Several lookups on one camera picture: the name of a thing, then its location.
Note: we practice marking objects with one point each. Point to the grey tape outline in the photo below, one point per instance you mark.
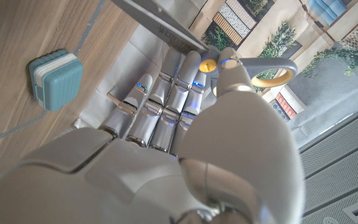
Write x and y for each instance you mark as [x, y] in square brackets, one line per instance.
[89, 28]

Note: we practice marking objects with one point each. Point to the teal hinged tin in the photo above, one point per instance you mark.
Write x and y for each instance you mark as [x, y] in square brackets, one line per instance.
[62, 84]

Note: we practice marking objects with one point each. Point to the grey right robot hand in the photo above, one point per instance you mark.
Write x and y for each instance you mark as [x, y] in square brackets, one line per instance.
[135, 180]

